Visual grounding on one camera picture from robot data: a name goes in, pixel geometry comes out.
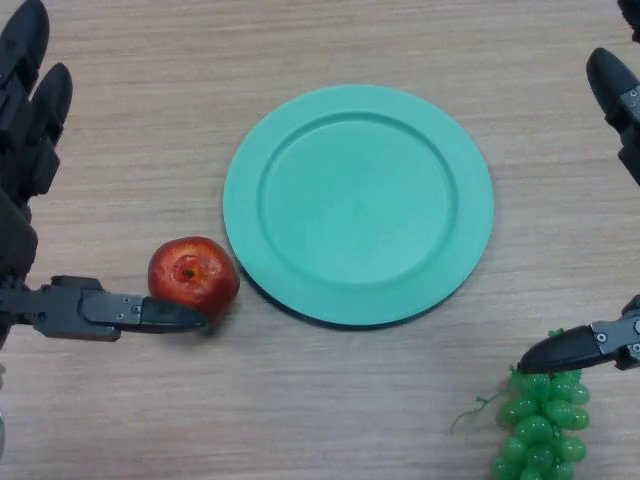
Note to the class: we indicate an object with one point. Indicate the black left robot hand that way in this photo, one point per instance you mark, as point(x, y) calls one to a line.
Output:
point(20, 150)

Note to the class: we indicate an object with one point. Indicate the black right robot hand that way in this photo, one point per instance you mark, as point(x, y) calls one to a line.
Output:
point(617, 92)

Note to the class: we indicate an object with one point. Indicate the red apple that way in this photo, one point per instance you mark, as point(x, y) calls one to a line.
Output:
point(192, 270)

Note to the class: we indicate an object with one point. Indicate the green round plate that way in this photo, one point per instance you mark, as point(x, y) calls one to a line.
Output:
point(358, 205)

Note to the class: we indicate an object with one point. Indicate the green grape bunch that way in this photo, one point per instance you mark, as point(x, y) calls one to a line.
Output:
point(542, 425)

